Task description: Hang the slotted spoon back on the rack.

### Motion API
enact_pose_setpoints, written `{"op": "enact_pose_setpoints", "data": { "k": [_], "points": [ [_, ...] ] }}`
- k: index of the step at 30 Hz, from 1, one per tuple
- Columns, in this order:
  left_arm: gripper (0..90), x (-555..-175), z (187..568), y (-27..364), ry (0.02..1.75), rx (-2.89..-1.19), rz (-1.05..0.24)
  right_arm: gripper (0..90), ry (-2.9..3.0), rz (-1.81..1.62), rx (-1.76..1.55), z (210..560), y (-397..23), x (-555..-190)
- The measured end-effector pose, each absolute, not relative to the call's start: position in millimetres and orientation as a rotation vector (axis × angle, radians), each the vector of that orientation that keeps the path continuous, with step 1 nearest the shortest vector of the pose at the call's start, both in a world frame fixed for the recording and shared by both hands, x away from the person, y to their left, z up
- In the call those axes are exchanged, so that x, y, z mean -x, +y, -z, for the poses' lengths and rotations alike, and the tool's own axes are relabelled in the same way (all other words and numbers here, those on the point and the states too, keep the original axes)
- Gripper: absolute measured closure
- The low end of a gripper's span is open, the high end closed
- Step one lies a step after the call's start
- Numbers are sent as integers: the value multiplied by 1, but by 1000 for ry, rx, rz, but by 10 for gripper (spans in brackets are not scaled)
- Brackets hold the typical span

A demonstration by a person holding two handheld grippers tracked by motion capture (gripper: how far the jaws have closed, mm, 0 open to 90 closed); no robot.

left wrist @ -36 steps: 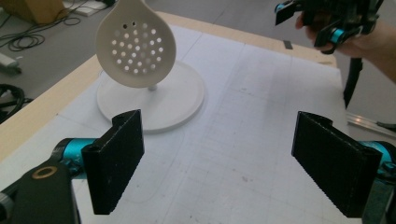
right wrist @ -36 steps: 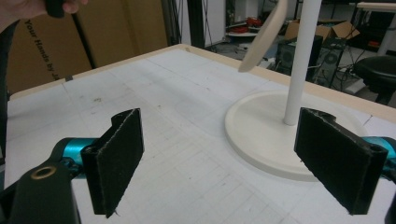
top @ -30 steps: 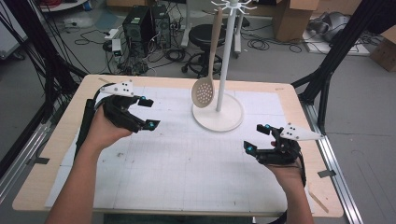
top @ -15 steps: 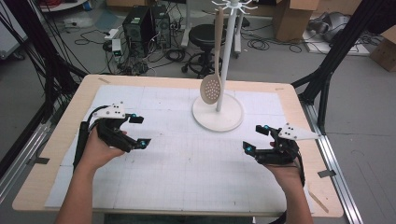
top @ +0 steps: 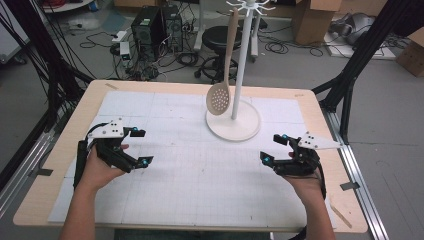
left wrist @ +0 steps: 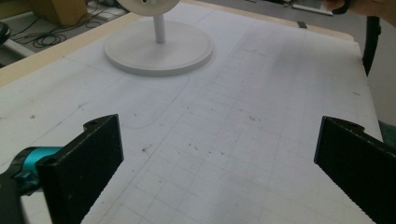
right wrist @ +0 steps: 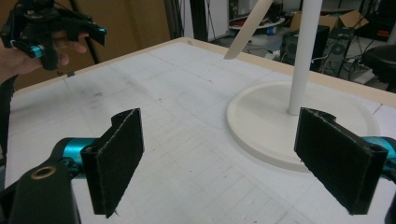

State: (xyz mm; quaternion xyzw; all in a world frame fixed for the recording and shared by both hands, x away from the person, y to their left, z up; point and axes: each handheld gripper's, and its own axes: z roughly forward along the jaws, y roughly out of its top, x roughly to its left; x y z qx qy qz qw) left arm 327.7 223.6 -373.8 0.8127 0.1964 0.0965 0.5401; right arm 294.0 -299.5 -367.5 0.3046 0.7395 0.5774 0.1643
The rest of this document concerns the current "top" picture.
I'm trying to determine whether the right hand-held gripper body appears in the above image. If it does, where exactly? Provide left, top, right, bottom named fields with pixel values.
left=273, top=131, right=345, bottom=177

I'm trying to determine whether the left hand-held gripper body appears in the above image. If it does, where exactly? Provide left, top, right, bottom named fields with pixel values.
left=87, top=117, right=140, bottom=174

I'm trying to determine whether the white hook rack stand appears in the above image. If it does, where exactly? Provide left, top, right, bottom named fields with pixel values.
left=205, top=0, right=277, bottom=142

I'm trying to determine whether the beige slotted spoon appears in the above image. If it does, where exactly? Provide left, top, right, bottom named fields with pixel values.
left=205, top=7, right=240, bottom=117

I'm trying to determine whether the person's right hand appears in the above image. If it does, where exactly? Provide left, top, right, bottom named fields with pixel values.
left=283, top=151, right=325, bottom=202

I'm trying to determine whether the person's left hand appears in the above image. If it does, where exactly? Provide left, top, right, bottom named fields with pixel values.
left=79, top=143, right=130, bottom=194

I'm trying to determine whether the white grid mat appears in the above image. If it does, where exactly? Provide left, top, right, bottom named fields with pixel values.
left=47, top=90, right=337, bottom=230

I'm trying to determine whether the black tape piece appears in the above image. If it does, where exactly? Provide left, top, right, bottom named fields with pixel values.
left=35, top=167, right=54, bottom=178
left=339, top=181, right=362, bottom=192

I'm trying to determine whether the white power strip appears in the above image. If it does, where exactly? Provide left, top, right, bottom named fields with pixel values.
left=111, top=30, right=128, bottom=45

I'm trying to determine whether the black computer tower with sticker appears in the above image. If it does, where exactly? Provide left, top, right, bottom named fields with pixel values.
left=130, top=6, right=165, bottom=63

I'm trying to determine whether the white desk leg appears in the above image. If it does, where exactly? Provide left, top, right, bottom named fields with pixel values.
left=194, top=0, right=205, bottom=52
left=249, top=14, right=261, bottom=63

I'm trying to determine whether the black round stool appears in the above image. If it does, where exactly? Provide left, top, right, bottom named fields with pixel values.
left=194, top=25, right=244, bottom=85

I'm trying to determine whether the open cardboard box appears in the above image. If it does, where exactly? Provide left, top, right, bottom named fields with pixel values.
left=292, top=0, right=343, bottom=46

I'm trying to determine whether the white round table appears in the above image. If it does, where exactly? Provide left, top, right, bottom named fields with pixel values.
left=42, top=0, right=95, bottom=14

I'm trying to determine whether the small brown cardboard box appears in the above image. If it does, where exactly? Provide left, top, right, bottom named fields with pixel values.
left=395, top=27, right=424, bottom=79

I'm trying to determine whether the aluminium rail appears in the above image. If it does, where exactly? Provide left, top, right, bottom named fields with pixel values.
left=0, top=128, right=58, bottom=219
left=321, top=108, right=390, bottom=240

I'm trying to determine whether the black metal frame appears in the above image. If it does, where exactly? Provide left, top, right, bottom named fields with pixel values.
left=312, top=0, right=424, bottom=145
left=0, top=0, right=96, bottom=193

